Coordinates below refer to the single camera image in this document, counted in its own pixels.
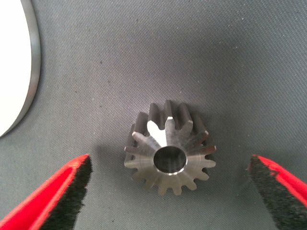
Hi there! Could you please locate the small steel planetary gear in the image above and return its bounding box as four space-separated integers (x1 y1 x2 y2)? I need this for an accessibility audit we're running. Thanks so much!
124 100 217 196

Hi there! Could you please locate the dark grey table cloth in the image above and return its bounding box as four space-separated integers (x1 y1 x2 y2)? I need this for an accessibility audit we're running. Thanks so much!
0 0 307 230

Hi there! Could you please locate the round metal carrier plate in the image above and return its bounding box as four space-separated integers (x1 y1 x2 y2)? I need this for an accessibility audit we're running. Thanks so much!
0 0 41 138

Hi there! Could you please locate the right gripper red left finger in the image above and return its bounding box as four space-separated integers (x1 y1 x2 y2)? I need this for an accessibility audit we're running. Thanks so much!
0 153 93 230

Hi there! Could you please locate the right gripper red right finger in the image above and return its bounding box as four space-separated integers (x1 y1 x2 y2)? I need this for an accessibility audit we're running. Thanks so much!
248 154 307 230

